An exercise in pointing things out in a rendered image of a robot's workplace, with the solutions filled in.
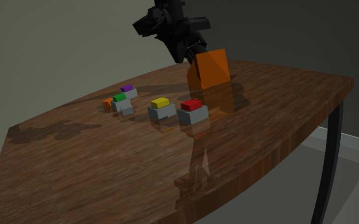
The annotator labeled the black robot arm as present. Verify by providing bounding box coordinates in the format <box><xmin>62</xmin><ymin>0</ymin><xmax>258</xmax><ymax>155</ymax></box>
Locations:
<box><xmin>133</xmin><ymin>4</ymin><xmax>207</xmax><ymax>65</ymax></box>

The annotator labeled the yellow button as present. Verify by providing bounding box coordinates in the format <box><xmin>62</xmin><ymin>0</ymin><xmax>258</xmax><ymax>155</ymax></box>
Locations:
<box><xmin>147</xmin><ymin>97</ymin><xmax>176</xmax><ymax>121</ymax></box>

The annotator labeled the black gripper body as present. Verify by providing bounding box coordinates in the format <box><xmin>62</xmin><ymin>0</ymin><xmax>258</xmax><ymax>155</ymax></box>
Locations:
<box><xmin>142</xmin><ymin>0</ymin><xmax>211</xmax><ymax>37</ymax></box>

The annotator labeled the red button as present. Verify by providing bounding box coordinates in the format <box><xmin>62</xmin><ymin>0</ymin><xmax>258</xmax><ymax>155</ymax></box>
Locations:
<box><xmin>177</xmin><ymin>99</ymin><xmax>209</xmax><ymax>125</ymax></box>

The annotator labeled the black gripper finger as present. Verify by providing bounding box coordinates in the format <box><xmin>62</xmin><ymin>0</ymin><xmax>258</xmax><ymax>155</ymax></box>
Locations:
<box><xmin>155</xmin><ymin>34</ymin><xmax>178</xmax><ymax>63</ymax></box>
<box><xmin>165</xmin><ymin>31</ymin><xmax>195</xmax><ymax>64</ymax></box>

